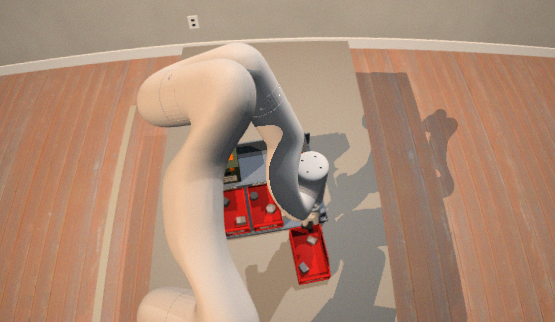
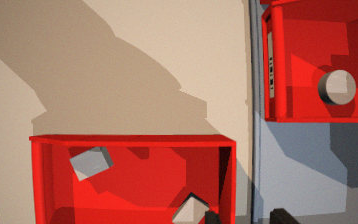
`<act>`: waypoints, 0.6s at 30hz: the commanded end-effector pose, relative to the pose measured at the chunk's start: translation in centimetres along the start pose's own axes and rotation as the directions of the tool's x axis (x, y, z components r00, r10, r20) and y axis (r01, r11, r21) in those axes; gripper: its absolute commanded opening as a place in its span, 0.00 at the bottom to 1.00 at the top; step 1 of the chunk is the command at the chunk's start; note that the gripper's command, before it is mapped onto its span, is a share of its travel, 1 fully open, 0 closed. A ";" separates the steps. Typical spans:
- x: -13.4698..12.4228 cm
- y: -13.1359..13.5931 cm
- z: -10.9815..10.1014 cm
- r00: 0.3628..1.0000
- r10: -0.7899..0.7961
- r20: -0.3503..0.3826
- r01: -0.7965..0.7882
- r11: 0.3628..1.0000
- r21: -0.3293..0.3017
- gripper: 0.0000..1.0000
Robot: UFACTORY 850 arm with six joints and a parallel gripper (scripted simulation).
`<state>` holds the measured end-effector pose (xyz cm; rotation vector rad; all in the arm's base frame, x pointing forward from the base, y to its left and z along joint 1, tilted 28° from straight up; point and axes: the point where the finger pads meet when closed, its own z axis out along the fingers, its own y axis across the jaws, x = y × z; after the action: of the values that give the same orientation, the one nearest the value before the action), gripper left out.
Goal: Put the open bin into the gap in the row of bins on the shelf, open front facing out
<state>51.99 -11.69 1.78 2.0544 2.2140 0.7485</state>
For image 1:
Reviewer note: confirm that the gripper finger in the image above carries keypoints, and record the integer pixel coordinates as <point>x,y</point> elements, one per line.
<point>310,227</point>

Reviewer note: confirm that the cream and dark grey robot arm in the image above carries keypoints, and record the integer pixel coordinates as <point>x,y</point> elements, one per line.
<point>219,99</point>

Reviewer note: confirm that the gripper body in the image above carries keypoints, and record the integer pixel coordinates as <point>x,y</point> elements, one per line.
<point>314,217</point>

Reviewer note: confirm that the red open-front bin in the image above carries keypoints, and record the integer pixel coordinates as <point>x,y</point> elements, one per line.
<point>235,209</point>
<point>312,256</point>
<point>258,209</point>

